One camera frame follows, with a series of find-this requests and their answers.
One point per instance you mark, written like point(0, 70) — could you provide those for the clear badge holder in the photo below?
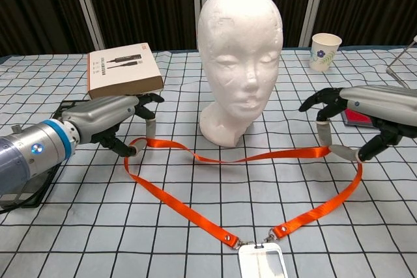
point(247, 258)

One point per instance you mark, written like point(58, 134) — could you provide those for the black folding stand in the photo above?
point(42, 187)

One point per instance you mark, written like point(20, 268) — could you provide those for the blue checkered tablecloth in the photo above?
point(97, 226)

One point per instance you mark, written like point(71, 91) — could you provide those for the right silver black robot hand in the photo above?
point(378, 102)

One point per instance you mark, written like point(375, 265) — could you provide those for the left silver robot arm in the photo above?
point(29, 154)

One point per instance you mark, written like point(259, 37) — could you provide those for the white foam mannequin head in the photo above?
point(241, 63)

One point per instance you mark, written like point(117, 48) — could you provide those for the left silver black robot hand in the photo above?
point(97, 115)

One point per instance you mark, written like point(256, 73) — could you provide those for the red ink pad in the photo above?
point(355, 116)

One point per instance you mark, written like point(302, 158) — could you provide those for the black folding screen partition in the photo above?
point(146, 4)

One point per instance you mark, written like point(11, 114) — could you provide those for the white floral paper cup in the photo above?
point(322, 60)

